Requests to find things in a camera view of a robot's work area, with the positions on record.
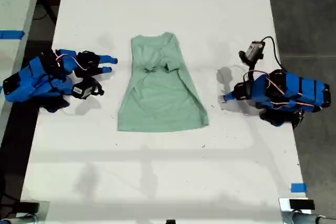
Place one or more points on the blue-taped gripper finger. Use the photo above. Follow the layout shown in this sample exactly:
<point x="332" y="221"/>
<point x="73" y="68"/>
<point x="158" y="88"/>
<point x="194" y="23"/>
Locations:
<point x="228" y="96"/>

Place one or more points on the short blue-taped gripper finger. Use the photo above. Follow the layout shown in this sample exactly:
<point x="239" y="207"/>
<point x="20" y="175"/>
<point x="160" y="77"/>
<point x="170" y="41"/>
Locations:
<point x="105" y="70"/>

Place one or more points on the long blue-taped gripper finger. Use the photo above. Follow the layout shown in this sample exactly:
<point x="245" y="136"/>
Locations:
<point x="107" y="59"/>

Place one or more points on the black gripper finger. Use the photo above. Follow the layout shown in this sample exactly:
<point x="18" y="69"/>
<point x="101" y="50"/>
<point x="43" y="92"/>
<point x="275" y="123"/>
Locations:
<point x="232" y="101"/>

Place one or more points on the pale green T-shirt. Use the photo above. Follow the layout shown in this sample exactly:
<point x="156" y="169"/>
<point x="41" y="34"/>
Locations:
<point x="160" y="98"/>

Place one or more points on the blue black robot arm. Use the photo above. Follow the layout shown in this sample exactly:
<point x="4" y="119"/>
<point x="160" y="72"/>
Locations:
<point x="296" y="93"/>
<point x="39" y="79"/>

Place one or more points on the long blue tape strip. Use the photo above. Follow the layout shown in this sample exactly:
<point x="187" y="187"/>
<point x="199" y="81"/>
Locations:
<point x="11" y="34"/>

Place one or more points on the white side table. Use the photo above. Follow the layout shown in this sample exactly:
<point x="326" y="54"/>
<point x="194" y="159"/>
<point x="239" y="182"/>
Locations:
<point x="15" y="3"/>

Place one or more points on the short blue tape strip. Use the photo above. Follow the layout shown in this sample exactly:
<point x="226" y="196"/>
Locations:
<point x="298" y="187"/>

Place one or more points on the black box on white plate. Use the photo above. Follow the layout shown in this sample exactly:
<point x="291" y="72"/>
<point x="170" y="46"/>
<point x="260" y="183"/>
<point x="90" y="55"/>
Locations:
<point x="301" y="204"/>

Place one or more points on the grey metal pipe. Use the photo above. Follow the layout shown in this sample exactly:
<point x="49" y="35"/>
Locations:
<point x="18" y="219"/>
<point x="309" y="218"/>

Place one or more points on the black camera box with label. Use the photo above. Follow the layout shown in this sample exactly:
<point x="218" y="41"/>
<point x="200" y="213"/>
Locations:
<point x="81" y="90"/>

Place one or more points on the grey black camera box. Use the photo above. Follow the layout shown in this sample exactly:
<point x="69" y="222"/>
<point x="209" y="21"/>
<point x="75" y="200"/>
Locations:
<point x="253" y="51"/>

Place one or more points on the black box on grey bracket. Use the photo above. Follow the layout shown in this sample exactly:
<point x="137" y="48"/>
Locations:
<point x="29" y="207"/>

